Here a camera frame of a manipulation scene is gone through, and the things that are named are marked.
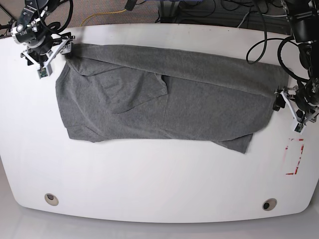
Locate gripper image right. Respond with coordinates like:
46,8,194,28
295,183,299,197
273,78,319,117

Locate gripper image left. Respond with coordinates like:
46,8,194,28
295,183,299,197
10,14,73,62

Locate grey T-shirt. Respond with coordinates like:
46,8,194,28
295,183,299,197
55,44,289,153

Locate red tape rectangle marking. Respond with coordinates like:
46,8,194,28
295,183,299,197
283,138,305,175

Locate black tripod stand legs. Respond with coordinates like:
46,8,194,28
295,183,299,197
0,4,16,38

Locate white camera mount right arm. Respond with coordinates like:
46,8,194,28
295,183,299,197
20,32,76,79

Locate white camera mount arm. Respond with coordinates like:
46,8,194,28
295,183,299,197
20,32,76,79
275,85,319,134

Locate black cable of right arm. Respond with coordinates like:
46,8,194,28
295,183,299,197
39,0,74,38

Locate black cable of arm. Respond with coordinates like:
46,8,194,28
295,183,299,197
39,0,74,38
246,0,312,83

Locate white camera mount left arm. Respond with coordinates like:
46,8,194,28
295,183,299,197
275,85,319,134

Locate yellow cable on floor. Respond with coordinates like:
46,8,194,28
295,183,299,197
80,7,127,27

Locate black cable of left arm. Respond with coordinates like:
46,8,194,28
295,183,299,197
246,0,312,83

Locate right table cable grommet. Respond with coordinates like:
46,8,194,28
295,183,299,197
262,198,277,211

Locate table cable grommet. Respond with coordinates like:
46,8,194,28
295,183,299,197
262,198,277,211
44,193,59,206

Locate left table cable grommet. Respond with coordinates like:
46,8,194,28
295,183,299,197
44,193,59,206

